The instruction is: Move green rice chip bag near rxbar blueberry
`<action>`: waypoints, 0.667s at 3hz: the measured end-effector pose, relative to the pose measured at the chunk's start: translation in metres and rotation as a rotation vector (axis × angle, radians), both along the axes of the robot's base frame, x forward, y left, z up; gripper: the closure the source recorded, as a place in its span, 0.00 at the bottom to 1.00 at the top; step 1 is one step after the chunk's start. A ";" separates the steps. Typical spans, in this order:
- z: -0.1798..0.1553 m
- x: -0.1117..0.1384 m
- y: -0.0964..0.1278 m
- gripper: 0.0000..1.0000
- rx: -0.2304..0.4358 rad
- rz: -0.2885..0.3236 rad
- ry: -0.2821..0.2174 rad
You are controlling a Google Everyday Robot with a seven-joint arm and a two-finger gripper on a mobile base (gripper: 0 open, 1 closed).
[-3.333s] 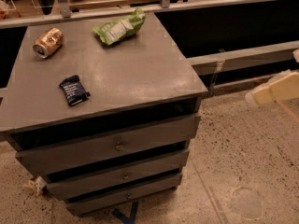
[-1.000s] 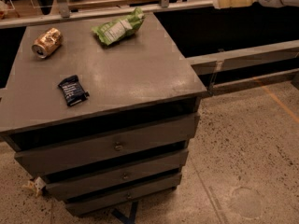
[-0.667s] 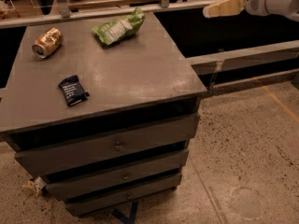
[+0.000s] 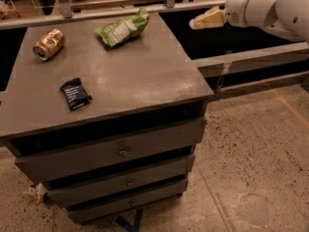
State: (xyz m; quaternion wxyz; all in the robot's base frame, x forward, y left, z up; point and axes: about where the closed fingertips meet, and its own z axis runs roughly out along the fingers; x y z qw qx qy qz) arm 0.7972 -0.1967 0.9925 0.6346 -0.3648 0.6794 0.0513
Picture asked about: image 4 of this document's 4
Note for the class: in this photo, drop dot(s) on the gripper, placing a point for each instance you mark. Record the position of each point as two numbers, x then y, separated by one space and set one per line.
235 13

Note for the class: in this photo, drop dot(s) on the green rice chip bag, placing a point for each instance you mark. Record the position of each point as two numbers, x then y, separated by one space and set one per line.
124 29

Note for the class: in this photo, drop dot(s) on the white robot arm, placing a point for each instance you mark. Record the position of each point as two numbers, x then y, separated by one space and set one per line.
285 19

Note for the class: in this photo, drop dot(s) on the blue rxbar wrapper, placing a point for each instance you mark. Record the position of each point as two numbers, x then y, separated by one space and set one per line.
75 94

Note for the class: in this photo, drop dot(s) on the grey drawer cabinet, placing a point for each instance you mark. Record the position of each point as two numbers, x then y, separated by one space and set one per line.
145 84

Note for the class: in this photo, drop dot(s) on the crushed gold soda can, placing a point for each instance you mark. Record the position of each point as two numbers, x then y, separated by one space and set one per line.
49 44

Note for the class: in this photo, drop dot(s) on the top grey drawer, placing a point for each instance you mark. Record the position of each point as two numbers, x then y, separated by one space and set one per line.
58 164

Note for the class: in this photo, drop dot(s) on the grey drawer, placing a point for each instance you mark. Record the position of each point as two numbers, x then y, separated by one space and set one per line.
66 197
127 202
58 164

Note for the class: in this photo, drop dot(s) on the middle grey drawer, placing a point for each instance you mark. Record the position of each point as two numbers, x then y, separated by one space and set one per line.
66 197

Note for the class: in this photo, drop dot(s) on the bottom grey drawer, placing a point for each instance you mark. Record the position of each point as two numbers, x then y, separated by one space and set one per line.
127 202

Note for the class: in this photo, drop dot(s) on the crumpled paper scrap on floor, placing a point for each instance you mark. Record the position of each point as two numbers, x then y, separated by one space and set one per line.
37 191

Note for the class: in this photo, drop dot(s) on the grey metal railing frame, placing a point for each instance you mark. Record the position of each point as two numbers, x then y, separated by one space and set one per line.
22 13

